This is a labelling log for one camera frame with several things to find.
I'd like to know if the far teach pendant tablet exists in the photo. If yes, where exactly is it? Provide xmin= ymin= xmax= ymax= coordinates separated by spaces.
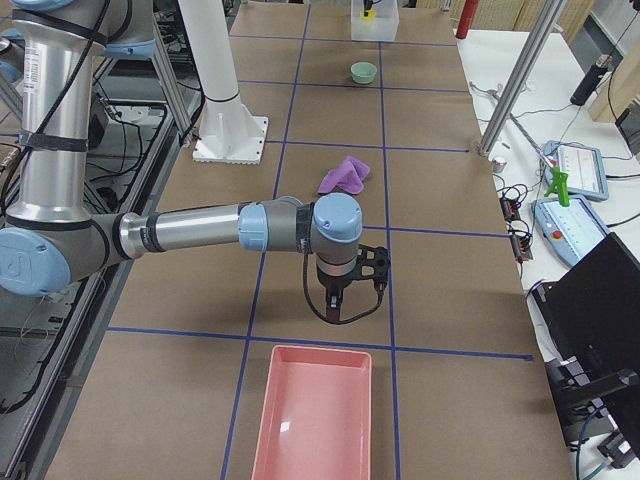
xmin=543 ymin=140 xmax=609 ymax=201

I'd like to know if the reacher grabber tool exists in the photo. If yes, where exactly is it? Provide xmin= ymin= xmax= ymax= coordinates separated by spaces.
xmin=469 ymin=82 xmax=571 ymax=207

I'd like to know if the teach pendant tablet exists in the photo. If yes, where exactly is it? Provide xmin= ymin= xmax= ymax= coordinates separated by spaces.
xmin=543 ymin=140 xmax=609 ymax=201
xmin=532 ymin=194 xmax=610 ymax=267

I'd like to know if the purple cloth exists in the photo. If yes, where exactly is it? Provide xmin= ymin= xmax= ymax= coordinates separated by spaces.
xmin=317 ymin=155 xmax=370 ymax=195

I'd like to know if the small metal cup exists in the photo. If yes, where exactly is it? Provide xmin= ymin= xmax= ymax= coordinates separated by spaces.
xmin=491 ymin=156 xmax=507 ymax=174

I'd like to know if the yellow plastic cup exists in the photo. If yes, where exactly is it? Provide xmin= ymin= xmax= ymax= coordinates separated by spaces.
xmin=360 ymin=9 xmax=376 ymax=21

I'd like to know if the aluminium frame post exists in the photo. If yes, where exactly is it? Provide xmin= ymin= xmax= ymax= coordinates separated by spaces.
xmin=478 ymin=0 xmax=566 ymax=157

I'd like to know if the mint green bowl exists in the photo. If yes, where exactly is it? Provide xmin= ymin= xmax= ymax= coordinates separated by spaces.
xmin=350 ymin=61 xmax=378 ymax=85

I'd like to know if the pink plastic bin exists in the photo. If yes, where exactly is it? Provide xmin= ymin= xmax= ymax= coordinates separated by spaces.
xmin=252 ymin=345 xmax=372 ymax=479

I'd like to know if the black bottle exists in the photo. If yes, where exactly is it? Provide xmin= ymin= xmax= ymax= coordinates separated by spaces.
xmin=570 ymin=54 xmax=612 ymax=106

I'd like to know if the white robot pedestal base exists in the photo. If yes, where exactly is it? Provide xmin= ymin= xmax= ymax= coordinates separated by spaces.
xmin=179 ymin=0 xmax=269 ymax=165

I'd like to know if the near teach pendant tablet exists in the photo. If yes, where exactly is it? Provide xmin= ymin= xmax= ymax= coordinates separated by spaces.
xmin=532 ymin=194 xmax=610 ymax=267

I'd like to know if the red fire extinguisher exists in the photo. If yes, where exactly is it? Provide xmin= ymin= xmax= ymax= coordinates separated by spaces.
xmin=456 ymin=0 xmax=480 ymax=40

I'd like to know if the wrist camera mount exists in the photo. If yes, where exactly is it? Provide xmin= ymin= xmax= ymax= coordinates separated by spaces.
xmin=349 ymin=244 xmax=391 ymax=294

